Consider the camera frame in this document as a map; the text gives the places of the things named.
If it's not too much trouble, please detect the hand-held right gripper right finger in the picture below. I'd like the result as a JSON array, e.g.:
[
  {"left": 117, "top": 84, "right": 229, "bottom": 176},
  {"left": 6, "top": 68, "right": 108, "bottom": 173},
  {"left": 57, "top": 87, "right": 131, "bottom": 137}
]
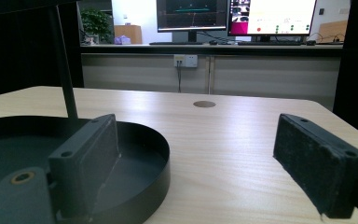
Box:
[{"left": 272, "top": 113, "right": 358, "bottom": 219}]

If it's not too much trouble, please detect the brown cardboard box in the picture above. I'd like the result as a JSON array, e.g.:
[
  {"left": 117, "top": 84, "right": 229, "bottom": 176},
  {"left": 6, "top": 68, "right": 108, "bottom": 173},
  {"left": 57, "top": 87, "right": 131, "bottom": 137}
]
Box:
[{"left": 113, "top": 24, "right": 144, "bottom": 45}]

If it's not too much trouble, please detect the flat cardboard sheet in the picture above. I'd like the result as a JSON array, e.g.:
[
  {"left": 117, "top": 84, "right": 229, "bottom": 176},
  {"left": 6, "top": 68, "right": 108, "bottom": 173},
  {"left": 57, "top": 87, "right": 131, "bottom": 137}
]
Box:
[{"left": 318, "top": 20, "right": 350, "bottom": 44}]

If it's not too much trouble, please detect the long grey counter desk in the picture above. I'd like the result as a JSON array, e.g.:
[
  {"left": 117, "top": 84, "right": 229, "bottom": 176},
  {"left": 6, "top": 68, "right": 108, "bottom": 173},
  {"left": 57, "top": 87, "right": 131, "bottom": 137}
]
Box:
[{"left": 80, "top": 43, "right": 345, "bottom": 112}]

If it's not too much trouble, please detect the green potted plant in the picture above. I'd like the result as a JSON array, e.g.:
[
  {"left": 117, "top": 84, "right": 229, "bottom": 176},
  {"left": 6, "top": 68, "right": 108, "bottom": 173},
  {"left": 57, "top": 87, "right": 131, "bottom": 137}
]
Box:
[{"left": 79, "top": 7, "right": 114, "bottom": 46}]

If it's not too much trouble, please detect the white wall socket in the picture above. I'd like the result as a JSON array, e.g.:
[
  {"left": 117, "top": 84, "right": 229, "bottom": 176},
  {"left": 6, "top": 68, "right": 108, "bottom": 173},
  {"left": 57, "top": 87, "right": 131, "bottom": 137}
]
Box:
[{"left": 173, "top": 54, "right": 200, "bottom": 69}]

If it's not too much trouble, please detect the brown round table grommet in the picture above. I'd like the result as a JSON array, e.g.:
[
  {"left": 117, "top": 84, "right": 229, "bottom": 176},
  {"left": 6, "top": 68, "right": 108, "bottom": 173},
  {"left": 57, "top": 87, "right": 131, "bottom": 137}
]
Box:
[{"left": 192, "top": 100, "right": 217, "bottom": 109}]

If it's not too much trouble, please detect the black keyboard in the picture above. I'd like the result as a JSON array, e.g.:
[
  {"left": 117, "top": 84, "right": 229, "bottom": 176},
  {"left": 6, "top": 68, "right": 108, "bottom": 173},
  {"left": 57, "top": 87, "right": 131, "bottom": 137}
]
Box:
[
  {"left": 148, "top": 41, "right": 205, "bottom": 47},
  {"left": 237, "top": 40, "right": 304, "bottom": 47}
]

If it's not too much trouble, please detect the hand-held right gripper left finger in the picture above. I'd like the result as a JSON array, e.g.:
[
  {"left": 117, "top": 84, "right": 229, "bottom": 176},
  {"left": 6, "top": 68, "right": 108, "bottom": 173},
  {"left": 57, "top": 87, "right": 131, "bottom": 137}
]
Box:
[{"left": 48, "top": 113, "right": 121, "bottom": 218}]

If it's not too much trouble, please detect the black power cable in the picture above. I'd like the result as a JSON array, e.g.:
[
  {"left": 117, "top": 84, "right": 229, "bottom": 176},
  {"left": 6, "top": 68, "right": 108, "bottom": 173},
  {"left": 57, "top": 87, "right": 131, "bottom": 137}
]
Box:
[{"left": 176, "top": 60, "right": 183, "bottom": 93}]

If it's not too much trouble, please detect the black computer monitor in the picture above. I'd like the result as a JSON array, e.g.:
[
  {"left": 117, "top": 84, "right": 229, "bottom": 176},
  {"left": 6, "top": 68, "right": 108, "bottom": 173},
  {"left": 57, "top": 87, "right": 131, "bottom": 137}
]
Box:
[
  {"left": 156, "top": 0, "right": 229, "bottom": 43},
  {"left": 227, "top": 0, "right": 318, "bottom": 43}
]

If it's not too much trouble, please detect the purple tissue pack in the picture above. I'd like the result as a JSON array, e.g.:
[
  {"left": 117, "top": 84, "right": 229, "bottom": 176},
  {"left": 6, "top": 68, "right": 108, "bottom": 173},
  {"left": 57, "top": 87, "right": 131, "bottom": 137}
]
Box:
[{"left": 113, "top": 35, "right": 132, "bottom": 46}]

